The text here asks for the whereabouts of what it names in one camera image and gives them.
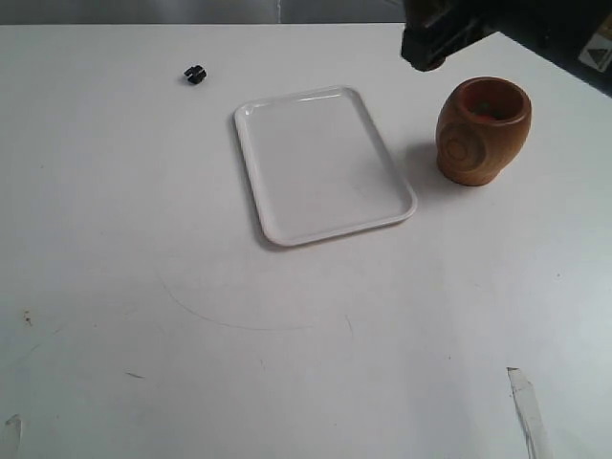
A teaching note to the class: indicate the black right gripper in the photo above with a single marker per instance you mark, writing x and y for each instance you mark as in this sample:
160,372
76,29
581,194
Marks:
435,30

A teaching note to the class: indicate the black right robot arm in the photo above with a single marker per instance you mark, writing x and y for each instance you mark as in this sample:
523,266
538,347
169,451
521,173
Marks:
573,35

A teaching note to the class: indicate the small green object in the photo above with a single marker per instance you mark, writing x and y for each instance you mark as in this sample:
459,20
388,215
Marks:
484,110

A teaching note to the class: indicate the wooden mortar cup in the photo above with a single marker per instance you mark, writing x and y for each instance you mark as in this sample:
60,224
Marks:
473,151

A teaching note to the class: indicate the white rectangular plastic tray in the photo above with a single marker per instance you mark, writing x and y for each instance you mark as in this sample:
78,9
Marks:
318,167

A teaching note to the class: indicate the small black plastic clip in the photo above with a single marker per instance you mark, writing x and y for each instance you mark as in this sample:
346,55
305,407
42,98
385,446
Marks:
196,74

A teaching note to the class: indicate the clear tape strip right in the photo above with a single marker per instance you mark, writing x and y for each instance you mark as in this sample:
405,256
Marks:
529,416

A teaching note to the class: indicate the clear tape strip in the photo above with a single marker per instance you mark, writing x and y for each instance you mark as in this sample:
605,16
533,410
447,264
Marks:
529,416
11,436

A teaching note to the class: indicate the clear tape strip left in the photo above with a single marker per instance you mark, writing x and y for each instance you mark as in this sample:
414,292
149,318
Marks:
11,436

